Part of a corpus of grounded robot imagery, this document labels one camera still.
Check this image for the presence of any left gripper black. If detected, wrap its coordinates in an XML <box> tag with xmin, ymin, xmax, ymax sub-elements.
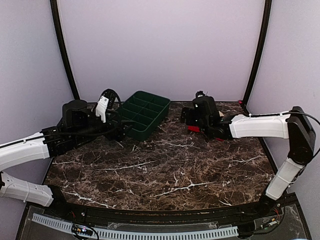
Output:
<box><xmin>72</xmin><ymin>110</ymin><xmax>135</xmax><ymax>145</ymax></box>

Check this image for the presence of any red sock plain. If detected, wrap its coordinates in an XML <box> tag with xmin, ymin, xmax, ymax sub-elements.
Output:
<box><xmin>187</xmin><ymin>126</ymin><xmax>201</xmax><ymax>133</ymax></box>

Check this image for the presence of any green compartment tray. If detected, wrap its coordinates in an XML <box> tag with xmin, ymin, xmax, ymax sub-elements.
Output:
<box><xmin>112</xmin><ymin>90</ymin><xmax>171</xmax><ymax>142</ymax></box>

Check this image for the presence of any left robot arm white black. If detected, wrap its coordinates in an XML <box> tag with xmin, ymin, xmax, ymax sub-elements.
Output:
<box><xmin>0</xmin><ymin>100</ymin><xmax>134</xmax><ymax>218</ymax></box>

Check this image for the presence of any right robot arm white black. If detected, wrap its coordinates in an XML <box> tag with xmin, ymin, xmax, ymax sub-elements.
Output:
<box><xmin>180</xmin><ymin>91</ymin><xmax>319</xmax><ymax>217</ymax></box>

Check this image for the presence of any small circuit board left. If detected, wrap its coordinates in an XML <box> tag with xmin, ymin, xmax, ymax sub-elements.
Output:
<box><xmin>71</xmin><ymin>224</ymin><xmax>93</xmax><ymax>236</ymax></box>

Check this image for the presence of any small circuit board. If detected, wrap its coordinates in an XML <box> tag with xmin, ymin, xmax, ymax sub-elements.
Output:
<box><xmin>71</xmin><ymin>224</ymin><xmax>93</xmax><ymax>236</ymax></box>
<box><xmin>259</xmin><ymin>218</ymin><xmax>279</xmax><ymax>229</ymax></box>

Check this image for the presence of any small circuit board right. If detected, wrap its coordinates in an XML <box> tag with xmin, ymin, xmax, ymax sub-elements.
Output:
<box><xmin>259</xmin><ymin>218</ymin><xmax>279</xmax><ymax>229</ymax></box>

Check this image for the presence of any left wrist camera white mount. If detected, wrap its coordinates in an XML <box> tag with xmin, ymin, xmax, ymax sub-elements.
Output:
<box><xmin>94</xmin><ymin>95</ymin><xmax>110</xmax><ymax>123</ymax></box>

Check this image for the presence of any left black frame post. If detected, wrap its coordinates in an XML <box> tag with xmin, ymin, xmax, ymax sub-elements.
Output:
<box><xmin>49</xmin><ymin>0</ymin><xmax>81</xmax><ymax>100</ymax></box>

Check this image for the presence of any black frame post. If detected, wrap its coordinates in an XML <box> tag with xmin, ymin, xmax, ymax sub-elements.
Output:
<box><xmin>242</xmin><ymin>0</ymin><xmax>273</xmax><ymax>109</ymax></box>
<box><xmin>49</xmin><ymin>0</ymin><xmax>81</xmax><ymax>100</ymax></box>

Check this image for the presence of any black front rail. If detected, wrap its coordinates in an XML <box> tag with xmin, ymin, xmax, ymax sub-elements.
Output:
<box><xmin>24</xmin><ymin>194</ymin><xmax>301</xmax><ymax>227</ymax></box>

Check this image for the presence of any grey slotted cable duct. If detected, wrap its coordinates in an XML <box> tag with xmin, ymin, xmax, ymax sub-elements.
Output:
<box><xmin>31</xmin><ymin>213</ymin><xmax>239</xmax><ymax>240</ymax></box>

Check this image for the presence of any right black frame post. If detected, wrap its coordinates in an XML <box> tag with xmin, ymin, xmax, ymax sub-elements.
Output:
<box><xmin>242</xmin><ymin>0</ymin><xmax>273</xmax><ymax>109</ymax></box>

